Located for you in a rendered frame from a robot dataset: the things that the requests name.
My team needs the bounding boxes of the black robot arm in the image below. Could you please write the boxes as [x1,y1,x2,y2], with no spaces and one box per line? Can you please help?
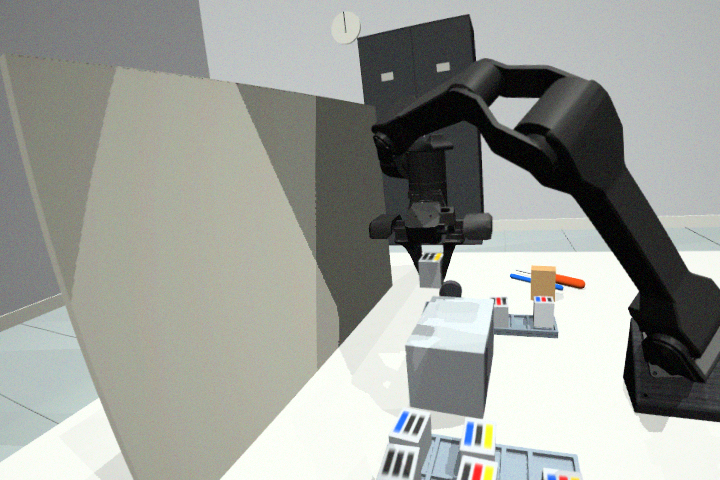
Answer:
[372,58,720,383]

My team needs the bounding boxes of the blue rod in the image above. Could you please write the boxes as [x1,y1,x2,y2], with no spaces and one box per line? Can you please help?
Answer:
[510,274,563,291]

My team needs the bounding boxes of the beige flat panel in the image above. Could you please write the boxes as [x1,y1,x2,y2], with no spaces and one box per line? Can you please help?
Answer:
[0,53,393,480]

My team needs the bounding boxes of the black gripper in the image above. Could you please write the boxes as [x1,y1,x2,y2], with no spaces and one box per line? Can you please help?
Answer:
[369,181,492,279]

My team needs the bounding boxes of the tan cardboard box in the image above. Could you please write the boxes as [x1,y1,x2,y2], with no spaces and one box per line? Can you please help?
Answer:
[530,265,556,302]

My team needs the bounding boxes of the orange rod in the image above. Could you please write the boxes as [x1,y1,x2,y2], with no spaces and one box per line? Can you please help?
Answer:
[516,269,586,289]

